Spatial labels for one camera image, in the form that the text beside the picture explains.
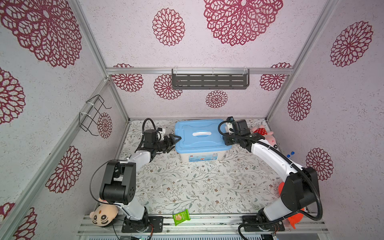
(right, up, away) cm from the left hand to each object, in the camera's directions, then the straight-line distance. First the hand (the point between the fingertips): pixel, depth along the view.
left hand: (178, 142), depth 90 cm
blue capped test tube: (+64, -5, -7) cm, 65 cm away
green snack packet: (+3, -36, -15) cm, 39 cm away
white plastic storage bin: (+15, -9, +1) cm, 17 cm away
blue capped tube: (+61, -7, -9) cm, 62 cm away
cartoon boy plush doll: (-33, -32, -21) cm, 50 cm away
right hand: (+29, +5, -3) cm, 29 cm away
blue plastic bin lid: (+13, +4, -2) cm, 13 cm away
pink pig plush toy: (+59, +7, +16) cm, 61 cm away
